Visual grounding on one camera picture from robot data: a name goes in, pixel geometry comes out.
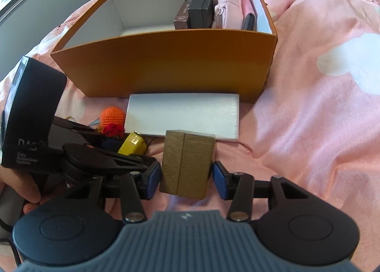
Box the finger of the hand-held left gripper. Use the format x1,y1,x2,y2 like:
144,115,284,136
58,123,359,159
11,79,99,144
53,116,125,154
62,142,157,185

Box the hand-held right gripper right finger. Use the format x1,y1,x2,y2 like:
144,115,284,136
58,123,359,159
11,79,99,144
212,161,311,222

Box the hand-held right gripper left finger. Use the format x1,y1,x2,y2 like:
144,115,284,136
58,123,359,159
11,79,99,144
64,162,162,223

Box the yellow plastic container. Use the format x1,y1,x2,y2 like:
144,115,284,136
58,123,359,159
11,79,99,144
118,131,148,156

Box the orange crochet ball charm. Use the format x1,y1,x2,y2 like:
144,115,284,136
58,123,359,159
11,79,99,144
89,106,127,139

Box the gold box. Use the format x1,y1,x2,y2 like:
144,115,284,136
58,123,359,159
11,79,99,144
159,130,216,200

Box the white box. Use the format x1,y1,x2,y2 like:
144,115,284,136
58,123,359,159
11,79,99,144
124,92,240,142

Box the orange cardboard box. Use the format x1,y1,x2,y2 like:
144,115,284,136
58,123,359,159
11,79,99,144
50,0,278,104

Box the brown card pack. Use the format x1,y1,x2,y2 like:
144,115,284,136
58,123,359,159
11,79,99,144
174,0,193,31

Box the dark grey box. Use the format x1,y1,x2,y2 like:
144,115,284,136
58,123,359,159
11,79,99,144
188,0,214,28

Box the pink zip pouch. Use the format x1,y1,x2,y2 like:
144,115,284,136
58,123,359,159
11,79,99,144
211,0,245,30

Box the pink round case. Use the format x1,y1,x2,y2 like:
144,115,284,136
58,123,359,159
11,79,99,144
240,0,257,31

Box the person's left hand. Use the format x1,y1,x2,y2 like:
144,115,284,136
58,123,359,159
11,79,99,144
0,167,67,216

